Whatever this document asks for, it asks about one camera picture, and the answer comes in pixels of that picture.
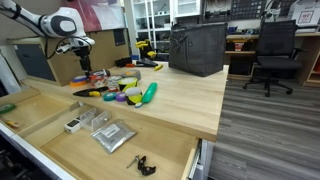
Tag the wooden drawer with dividers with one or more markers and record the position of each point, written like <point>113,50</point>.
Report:
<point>100,160</point>

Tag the maroon white board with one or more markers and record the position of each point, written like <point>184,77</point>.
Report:
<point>93,15</point>

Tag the small blue white roll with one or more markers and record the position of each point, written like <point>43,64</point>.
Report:
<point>138,105</point>

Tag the black office chair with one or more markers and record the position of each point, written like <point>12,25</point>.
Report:
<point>276,43</point>

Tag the dark grey tote bag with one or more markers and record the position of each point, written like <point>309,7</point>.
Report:
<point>198,50</point>

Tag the yellow black bar clamps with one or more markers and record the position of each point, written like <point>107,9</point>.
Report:
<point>145,45</point>

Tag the grey duct tape roll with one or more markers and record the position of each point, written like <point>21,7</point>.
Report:
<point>131,74</point>

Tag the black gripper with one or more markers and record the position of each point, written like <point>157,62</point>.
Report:
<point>85,58</point>

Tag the metal drawer slide rail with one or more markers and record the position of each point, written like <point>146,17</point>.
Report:
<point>196,160</point>

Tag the small yellow tool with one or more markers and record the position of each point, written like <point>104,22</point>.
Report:
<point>158,67</point>

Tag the wooden side desk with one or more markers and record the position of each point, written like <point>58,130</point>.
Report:
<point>310,60</point>

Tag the white leaning panel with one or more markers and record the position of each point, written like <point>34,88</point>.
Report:
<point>8,76</point>

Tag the large cardboard box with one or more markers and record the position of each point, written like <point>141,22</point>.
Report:
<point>100,50</point>

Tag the red white container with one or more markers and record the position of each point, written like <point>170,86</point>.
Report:
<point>239,46</point>

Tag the wide green tape roll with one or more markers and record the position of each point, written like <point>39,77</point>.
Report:
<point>6,108</point>

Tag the metal bolt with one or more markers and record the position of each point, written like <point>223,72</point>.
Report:
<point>132,161</point>

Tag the teal tape roll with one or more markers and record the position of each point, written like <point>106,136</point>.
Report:
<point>109,96</point>

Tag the black pegboard panel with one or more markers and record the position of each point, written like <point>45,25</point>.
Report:
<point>248,9</point>

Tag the clear plastic screw box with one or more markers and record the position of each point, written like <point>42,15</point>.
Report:
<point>100,120</point>

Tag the silver antistatic bag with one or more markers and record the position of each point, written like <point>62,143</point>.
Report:
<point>113,135</point>

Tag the black clamp mount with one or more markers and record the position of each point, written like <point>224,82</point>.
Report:
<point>145,166</point>

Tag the white box red print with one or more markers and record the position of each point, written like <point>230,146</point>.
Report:
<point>305,13</point>

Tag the purple tape roll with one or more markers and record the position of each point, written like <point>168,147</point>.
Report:
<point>120,97</point>

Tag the small black box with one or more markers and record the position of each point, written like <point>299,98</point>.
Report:
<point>123,61</point>

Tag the green cylinder tool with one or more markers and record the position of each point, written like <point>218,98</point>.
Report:
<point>149,92</point>

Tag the black flat tool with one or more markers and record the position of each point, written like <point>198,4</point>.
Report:
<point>146,62</point>

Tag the white shelving unit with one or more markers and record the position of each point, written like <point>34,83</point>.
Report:
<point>146,20</point>

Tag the white handheld meter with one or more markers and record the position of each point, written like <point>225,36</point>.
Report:
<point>72,126</point>

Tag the transparent tape roll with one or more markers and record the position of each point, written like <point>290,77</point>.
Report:
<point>115,81</point>

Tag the small red tape roll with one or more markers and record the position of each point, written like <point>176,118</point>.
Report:
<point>113,89</point>

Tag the yellow orange handheld tool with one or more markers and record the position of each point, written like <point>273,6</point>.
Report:
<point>13,124</point>

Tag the orange tape roll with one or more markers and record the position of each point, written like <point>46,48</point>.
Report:
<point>78,84</point>

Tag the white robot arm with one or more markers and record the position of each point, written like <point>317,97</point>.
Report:
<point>60,25</point>

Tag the blue tape roll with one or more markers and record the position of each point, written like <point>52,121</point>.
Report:
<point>80,78</point>

